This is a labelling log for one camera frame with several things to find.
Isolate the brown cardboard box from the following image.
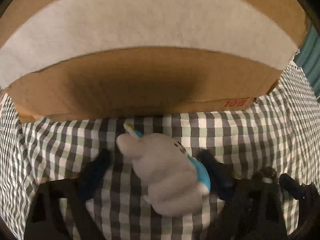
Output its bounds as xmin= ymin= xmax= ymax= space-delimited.
xmin=1 ymin=0 xmax=307 ymax=122

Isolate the teal curtain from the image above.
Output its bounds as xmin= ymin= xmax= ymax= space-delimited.
xmin=294 ymin=25 xmax=320 ymax=101

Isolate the checkered bed sheet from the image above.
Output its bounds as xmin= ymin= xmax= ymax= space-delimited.
xmin=1 ymin=63 xmax=319 ymax=239

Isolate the grey seal plush toy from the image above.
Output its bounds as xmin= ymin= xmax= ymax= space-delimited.
xmin=117 ymin=124 xmax=211 ymax=217

